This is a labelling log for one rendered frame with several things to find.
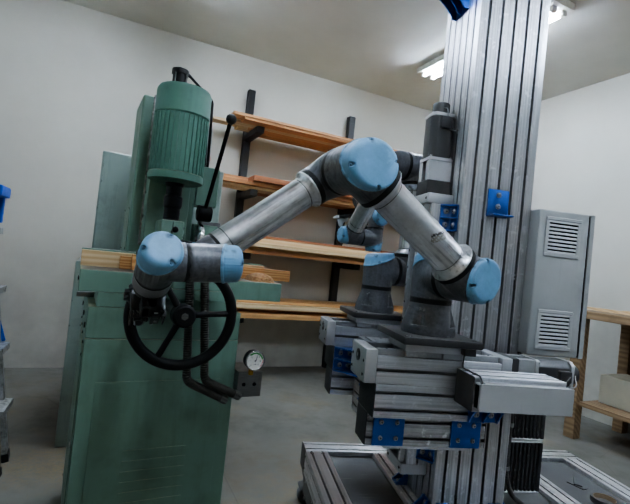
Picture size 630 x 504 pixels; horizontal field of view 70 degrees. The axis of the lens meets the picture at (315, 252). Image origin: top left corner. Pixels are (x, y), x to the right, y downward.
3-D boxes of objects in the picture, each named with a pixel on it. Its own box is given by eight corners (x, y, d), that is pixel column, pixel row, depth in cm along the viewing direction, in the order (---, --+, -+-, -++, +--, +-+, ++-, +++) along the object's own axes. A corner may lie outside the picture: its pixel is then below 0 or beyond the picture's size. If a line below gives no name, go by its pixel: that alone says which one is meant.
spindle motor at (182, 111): (150, 175, 137) (162, 74, 138) (143, 181, 153) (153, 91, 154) (207, 185, 146) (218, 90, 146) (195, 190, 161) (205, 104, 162)
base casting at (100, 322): (82, 338, 123) (86, 305, 124) (81, 308, 174) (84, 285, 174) (239, 340, 144) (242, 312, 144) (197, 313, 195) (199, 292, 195)
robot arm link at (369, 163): (471, 273, 127) (339, 135, 108) (515, 277, 114) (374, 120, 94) (450, 308, 124) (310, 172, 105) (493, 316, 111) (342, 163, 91)
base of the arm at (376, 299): (385, 309, 186) (388, 286, 186) (399, 314, 171) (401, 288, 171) (350, 306, 183) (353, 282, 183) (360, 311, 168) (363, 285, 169)
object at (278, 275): (119, 268, 141) (120, 255, 141) (118, 268, 143) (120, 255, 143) (289, 282, 169) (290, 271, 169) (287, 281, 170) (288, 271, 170)
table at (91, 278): (76, 294, 114) (79, 270, 114) (76, 283, 141) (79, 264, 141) (293, 306, 142) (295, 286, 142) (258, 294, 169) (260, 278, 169)
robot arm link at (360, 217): (390, 155, 169) (339, 249, 198) (414, 161, 173) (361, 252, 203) (380, 139, 177) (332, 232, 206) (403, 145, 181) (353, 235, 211)
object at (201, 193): (195, 205, 169) (199, 165, 170) (189, 206, 177) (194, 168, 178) (217, 208, 173) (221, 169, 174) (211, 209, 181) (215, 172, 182)
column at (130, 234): (119, 294, 159) (142, 92, 161) (115, 287, 179) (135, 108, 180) (184, 297, 170) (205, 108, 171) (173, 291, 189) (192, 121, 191)
